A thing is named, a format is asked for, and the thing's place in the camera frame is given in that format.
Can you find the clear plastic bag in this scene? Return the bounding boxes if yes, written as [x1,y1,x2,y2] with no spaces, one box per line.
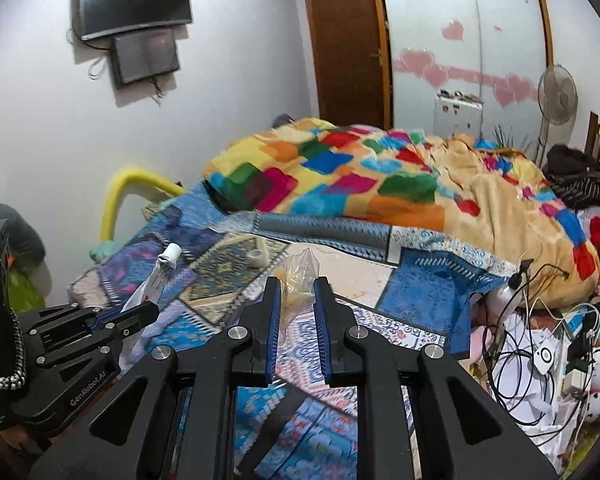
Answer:
[274,248,320,342]

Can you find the white paper tube item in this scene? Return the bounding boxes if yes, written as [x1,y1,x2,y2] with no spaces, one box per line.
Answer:
[122,243,182,312]

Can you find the grey bolster pillow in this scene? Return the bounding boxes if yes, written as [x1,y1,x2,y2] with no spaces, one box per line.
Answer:
[253,212,391,262]

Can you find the blue patterned bed sheet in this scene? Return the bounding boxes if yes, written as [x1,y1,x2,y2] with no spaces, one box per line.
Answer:
[69,186,514,479]

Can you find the colourful patchwork blanket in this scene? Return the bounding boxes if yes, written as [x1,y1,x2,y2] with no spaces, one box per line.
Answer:
[204,118,600,308]

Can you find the white small cabinet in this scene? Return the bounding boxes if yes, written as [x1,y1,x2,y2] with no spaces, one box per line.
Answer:
[434,89,483,138]

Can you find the brown wooden door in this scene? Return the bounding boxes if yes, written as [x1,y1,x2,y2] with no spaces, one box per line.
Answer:
[306,0,391,129]

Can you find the black striped bag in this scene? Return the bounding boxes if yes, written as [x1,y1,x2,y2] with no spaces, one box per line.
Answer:
[542,144,600,211]

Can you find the white standing fan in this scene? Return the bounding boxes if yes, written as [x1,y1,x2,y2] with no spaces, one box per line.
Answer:
[534,64,579,166]

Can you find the frosted sliding wardrobe with hearts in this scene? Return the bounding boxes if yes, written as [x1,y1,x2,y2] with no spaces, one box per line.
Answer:
[385,0,547,153]

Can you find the yellow foam bed rail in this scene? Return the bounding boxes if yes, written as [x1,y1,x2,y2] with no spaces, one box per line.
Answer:
[99,166,187,243]

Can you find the black tangled cables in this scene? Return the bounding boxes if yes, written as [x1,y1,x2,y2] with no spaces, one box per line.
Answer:
[482,258,600,449]

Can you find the small black wall monitor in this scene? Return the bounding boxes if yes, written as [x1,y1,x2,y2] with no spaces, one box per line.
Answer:
[110,28,180,88]

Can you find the black wall television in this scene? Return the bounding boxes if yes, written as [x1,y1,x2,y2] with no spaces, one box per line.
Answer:
[76,0,193,41]

